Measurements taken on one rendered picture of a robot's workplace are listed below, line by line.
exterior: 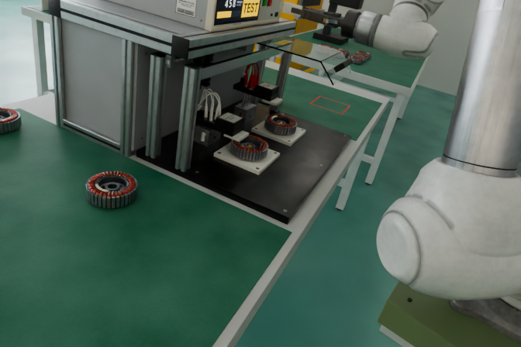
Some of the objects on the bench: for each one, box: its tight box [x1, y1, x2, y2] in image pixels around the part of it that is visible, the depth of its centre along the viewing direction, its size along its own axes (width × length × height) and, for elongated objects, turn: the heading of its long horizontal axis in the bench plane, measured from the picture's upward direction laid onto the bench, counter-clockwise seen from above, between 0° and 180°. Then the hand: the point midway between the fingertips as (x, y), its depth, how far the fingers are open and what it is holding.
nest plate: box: [213, 142, 280, 175], centre depth 115 cm, size 15×15×1 cm
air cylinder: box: [194, 124, 221, 146], centre depth 119 cm, size 5×8×6 cm
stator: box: [86, 171, 138, 208], centre depth 89 cm, size 11×11×4 cm
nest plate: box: [251, 120, 306, 146], centre depth 135 cm, size 15×15×1 cm
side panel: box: [49, 15, 135, 157], centre depth 105 cm, size 28×3×32 cm, turn 44°
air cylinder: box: [233, 102, 257, 124], centre depth 139 cm, size 5×8×6 cm
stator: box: [230, 135, 269, 161], centre depth 114 cm, size 11×11×4 cm
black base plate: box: [136, 99, 351, 225], centre depth 126 cm, size 47×64×2 cm
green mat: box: [0, 108, 292, 347], centre depth 80 cm, size 94×61×1 cm, turn 44°
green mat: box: [248, 64, 382, 141], centre depth 187 cm, size 94×61×1 cm, turn 44°
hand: (292, 9), depth 115 cm, fingers closed
